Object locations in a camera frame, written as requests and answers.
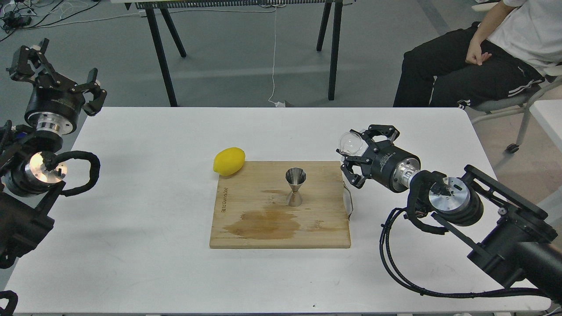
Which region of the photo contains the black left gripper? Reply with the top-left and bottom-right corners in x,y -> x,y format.
7,38 -> 107,135

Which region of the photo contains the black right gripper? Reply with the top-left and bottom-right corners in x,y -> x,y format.
341,124 -> 420,193

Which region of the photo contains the clear glass cup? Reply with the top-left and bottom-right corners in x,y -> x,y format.
338,131 -> 366,156

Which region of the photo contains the steel jigger measuring cup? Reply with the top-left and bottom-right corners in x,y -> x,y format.
285,167 -> 306,207

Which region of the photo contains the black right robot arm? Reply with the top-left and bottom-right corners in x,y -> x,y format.
336,125 -> 561,304

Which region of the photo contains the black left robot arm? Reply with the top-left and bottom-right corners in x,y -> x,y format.
0,38 -> 107,269

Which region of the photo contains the wooden cutting board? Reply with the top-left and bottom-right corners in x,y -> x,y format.
209,161 -> 351,249

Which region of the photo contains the yellow lemon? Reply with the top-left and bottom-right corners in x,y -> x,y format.
213,147 -> 245,176

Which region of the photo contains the black-legged background table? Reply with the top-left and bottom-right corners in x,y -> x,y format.
111,0 -> 353,108

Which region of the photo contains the grey office chair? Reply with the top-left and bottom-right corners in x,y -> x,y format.
471,64 -> 562,154

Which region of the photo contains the seated person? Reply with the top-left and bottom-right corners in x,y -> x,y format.
393,0 -> 562,108

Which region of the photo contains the cable bundle on floor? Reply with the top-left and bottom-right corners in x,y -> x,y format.
0,0 -> 145,43

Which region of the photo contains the white hanging cable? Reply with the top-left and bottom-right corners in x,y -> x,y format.
267,6 -> 287,108

